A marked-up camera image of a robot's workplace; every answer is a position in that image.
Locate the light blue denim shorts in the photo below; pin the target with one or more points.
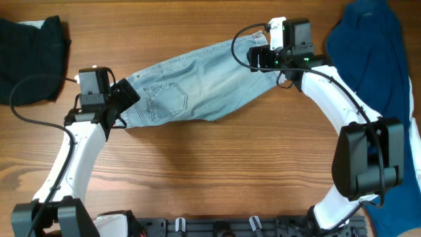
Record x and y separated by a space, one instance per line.
205 84

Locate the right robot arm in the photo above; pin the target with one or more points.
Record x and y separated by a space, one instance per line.
369 155

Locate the dark blue garment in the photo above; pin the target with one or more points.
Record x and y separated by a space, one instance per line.
367 49

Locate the black folded garment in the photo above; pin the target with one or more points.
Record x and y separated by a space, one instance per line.
33 59

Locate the white garment at right edge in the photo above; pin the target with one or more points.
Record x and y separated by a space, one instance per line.
414 136

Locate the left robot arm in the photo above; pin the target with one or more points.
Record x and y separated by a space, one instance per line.
97 110

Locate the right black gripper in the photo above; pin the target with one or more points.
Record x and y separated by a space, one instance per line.
265 52

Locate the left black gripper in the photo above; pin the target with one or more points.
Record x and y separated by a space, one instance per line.
126 93

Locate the white cloth under black garment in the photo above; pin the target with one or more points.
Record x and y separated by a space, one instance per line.
38 23

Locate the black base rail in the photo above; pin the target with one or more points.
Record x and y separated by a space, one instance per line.
282 226

